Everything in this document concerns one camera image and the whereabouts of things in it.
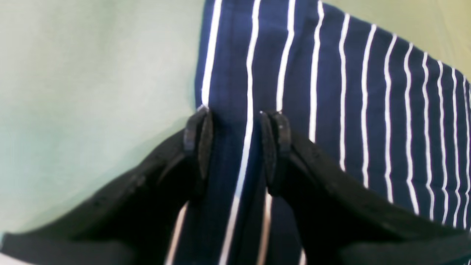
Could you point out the light green table cloth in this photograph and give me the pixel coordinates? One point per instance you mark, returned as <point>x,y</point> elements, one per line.
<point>88,89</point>

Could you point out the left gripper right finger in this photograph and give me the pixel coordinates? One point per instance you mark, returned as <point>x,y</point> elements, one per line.
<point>342,223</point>

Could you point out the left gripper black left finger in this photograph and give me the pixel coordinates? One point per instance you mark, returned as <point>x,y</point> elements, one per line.
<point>127,221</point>

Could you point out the navy white striped T-shirt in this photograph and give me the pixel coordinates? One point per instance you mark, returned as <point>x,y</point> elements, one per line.
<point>391,116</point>

